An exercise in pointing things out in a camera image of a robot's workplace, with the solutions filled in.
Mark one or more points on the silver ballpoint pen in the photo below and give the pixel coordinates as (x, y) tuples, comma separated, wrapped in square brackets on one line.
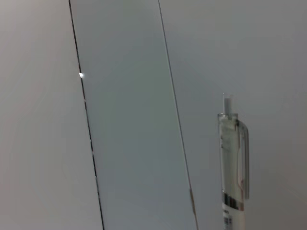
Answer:
[(231, 167)]

